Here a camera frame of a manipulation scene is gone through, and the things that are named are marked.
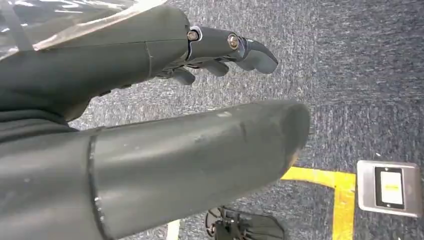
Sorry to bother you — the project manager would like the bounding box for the clear plastic wrap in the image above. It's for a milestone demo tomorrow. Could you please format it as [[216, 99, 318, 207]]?
[[0, 0, 168, 61]]

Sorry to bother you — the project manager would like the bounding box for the white floor strip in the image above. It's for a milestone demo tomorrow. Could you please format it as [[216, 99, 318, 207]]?
[[165, 219, 182, 240]]

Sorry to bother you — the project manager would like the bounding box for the yellow floor tape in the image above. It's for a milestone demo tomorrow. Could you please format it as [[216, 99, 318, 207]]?
[[280, 166, 357, 240]]

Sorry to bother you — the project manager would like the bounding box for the black robot foot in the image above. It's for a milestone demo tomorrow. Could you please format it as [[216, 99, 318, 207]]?
[[204, 205, 286, 240]]

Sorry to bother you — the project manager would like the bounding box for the steel floor socket box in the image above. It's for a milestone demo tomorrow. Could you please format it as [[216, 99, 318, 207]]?
[[356, 160, 424, 219]]

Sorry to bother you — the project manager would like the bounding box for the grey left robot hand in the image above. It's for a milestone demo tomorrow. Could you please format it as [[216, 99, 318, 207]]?
[[0, 5, 311, 240]]

